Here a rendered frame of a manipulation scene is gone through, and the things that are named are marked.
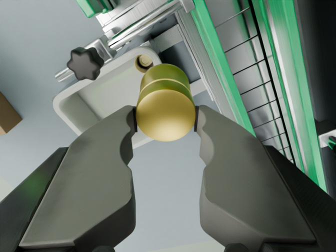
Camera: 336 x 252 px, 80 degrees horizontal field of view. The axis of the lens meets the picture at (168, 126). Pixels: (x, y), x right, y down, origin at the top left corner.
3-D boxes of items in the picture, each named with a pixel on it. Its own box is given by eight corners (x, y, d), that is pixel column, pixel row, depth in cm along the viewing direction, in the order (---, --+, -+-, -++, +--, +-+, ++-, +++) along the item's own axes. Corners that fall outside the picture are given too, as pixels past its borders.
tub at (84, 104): (189, 102, 48) (194, 121, 40) (112, 140, 53) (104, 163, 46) (151, 32, 39) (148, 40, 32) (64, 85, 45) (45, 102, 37)
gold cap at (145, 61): (131, 56, 36) (134, 51, 40) (138, 75, 38) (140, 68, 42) (150, 51, 36) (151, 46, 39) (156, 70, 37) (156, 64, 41)
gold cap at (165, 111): (138, 63, 14) (130, 87, 10) (190, 63, 14) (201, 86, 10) (142, 109, 16) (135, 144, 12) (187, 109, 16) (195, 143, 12)
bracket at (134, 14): (173, 13, 32) (175, 16, 26) (124, 43, 35) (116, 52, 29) (162, -11, 31) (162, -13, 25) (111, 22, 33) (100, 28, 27)
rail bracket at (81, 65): (188, 8, 26) (205, 15, 15) (86, 70, 30) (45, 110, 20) (177, -17, 25) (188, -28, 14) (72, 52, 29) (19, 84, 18)
